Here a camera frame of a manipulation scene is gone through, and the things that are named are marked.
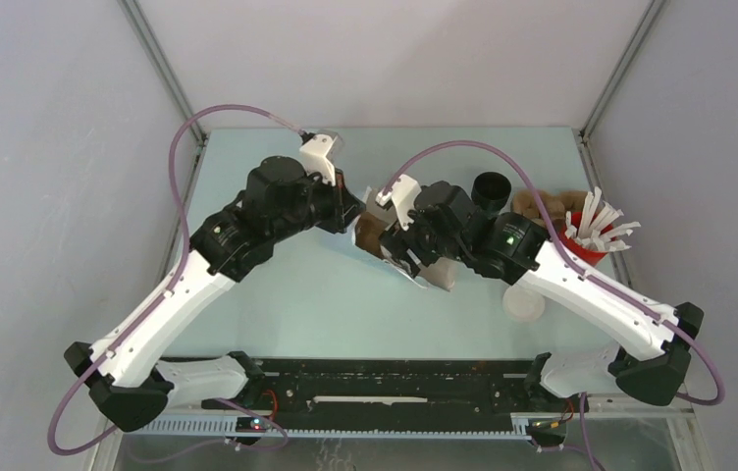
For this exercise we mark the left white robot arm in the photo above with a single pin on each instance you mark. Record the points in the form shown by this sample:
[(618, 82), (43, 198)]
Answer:
[(126, 376)]

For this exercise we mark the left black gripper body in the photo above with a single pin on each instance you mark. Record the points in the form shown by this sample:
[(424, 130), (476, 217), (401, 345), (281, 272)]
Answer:
[(323, 206)]

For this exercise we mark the brown cardboard carrier piece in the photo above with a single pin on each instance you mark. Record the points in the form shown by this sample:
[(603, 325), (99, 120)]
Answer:
[(368, 230)]

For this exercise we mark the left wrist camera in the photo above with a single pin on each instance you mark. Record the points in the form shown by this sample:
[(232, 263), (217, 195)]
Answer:
[(317, 152)]

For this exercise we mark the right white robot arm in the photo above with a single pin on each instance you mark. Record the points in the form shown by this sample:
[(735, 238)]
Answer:
[(650, 354)]

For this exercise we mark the light blue paper bag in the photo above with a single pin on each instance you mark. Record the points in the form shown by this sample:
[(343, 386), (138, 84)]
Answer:
[(441, 274)]

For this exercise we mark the white plastic lid on table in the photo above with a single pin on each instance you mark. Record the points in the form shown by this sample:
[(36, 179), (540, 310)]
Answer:
[(522, 304)]

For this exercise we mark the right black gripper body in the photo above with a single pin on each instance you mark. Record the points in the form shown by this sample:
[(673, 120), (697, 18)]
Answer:
[(417, 239)]

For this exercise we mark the red cup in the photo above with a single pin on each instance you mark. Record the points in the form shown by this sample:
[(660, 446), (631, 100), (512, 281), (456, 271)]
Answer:
[(590, 256)]

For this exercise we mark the brown cardboard cup carrier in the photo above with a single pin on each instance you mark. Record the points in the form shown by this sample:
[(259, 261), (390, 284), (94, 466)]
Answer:
[(557, 205)]

